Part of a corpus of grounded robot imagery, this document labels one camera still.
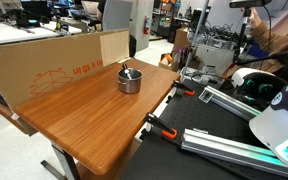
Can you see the silver metal pole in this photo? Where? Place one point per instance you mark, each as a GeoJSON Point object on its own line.
{"type": "Point", "coordinates": [197, 30]}

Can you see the white work table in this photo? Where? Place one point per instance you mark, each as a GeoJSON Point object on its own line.
{"type": "Point", "coordinates": [7, 33]}

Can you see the white electronics box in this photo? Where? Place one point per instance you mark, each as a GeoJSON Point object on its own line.
{"type": "Point", "coordinates": [215, 56]}

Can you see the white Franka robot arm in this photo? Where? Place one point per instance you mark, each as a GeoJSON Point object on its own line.
{"type": "Point", "coordinates": [277, 130]}

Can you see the brown sleeved person forearm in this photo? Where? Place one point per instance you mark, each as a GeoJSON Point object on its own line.
{"type": "Point", "coordinates": [274, 41]}

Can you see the black perforated breadboard table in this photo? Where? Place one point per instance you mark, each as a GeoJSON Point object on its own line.
{"type": "Point", "coordinates": [197, 113]}

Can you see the small stainless steel pot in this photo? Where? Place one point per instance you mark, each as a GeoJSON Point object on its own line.
{"type": "Point", "coordinates": [129, 85]}

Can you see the large brown cardboard box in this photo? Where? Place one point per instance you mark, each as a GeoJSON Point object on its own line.
{"type": "Point", "coordinates": [34, 63]}

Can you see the black dry erase marker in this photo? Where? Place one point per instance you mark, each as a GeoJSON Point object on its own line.
{"type": "Point", "coordinates": [126, 72]}

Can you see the silver aluminium extrusion rail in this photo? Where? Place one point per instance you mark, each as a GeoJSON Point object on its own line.
{"type": "Point", "coordinates": [234, 105]}
{"type": "Point", "coordinates": [230, 150]}

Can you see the white VR headset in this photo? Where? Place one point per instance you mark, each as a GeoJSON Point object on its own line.
{"type": "Point", "coordinates": [247, 74]}

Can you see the black computer monitor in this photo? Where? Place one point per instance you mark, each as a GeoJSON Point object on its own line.
{"type": "Point", "coordinates": [35, 8]}

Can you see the black camera stand pole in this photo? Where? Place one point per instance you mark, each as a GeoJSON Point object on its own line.
{"type": "Point", "coordinates": [242, 36]}

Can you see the red fire extinguisher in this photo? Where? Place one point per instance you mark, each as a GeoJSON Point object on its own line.
{"type": "Point", "coordinates": [146, 25]}

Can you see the black camera on stand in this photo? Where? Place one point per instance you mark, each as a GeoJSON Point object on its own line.
{"type": "Point", "coordinates": [249, 3]}

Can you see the grey metal table leg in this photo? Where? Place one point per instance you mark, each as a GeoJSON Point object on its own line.
{"type": "Point", "coordinates": [65, 161]}

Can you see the person hand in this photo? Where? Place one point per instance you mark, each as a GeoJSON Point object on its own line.
{"type": "Point", "coordinates": [255, 18]}

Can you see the small brown cardboard box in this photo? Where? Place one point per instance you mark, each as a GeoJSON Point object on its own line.
{"type": "Point", "coordinates": [181, 38]}

